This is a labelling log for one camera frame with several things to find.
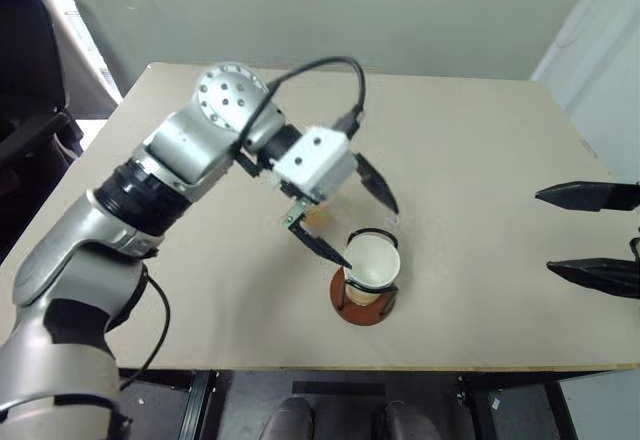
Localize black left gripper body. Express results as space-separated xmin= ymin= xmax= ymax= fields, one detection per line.
xmin=277 ymin=182 xmax=332 ymax=232

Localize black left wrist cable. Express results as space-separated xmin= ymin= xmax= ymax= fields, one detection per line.
xmin=232 ymin=56 xmax=369 ymax=161

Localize black chair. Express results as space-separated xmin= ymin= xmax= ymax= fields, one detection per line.
xmin=0 ymin=0 xmax=87 ymax=264

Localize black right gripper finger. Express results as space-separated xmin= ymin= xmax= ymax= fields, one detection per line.
xmin=546 ymin=257 xmax=640 ymax=302
xmin=534 ymin=181 xmax=640 ymax=213

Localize dark rounded shape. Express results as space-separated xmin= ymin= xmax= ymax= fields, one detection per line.
xmin=261 ymin=395 xmax=317 ymax=440

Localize white paper cup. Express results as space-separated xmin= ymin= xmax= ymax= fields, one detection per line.
xmin=343 ymin=234 xmax=402 ymax=307

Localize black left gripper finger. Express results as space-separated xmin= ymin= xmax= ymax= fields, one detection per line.
xmin=289 ymin=223 xmax=354 ymax=269
xmin=352 ymin=152 xmax=401 ymax=214

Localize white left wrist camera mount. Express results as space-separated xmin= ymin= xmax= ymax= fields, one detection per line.
xmin=272 ymin=126 xmax=357 ymax=202

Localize black left elbow cable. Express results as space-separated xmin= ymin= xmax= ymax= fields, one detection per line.
xmin=117 ymin=263 xmax=172 ymax=390

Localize black table frame leg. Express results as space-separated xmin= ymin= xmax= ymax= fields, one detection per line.
xmin=455 ymin=374 xmax=504 ymax=440
xmin=177 ymin=369 xmax=219 ymax=440

